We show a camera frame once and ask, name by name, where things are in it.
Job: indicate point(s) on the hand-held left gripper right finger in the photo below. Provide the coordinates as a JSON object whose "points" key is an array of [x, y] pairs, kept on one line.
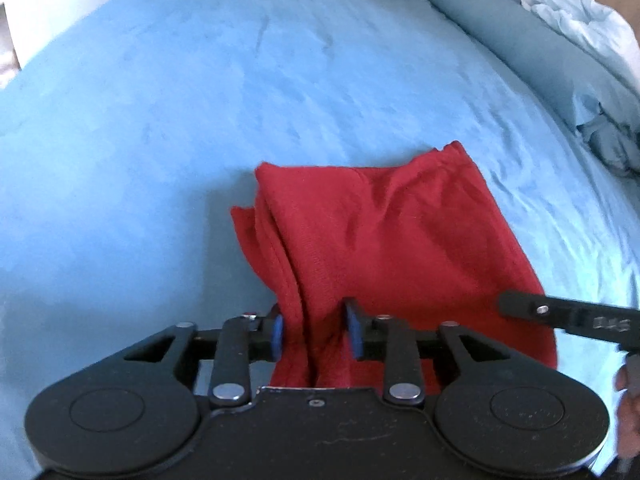
{"points": [[354, 332]]}

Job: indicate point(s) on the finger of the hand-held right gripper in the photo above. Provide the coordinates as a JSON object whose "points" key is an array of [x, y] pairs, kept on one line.
{"points": [[542, 310]]}

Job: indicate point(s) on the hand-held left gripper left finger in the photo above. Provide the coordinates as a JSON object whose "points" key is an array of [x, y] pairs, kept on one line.
{"points": [[276, 334]]}

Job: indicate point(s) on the red knit sweater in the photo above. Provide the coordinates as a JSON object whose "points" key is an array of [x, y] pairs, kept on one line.
{"points": [[400, 240]]}

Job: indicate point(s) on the person's right hand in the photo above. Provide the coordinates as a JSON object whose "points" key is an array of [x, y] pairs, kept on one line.
{"points": [[627, 420]]}

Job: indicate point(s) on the teal duvet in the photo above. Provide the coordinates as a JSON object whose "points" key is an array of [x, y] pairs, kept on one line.
{"points": [[530, 45]]}

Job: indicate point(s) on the light blue blanket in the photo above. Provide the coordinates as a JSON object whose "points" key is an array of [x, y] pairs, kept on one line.
{"points": [[585, 25]]}

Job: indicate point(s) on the white wardrobe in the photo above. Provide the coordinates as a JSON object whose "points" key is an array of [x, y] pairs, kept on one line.
{"points": [[55, 10]]}

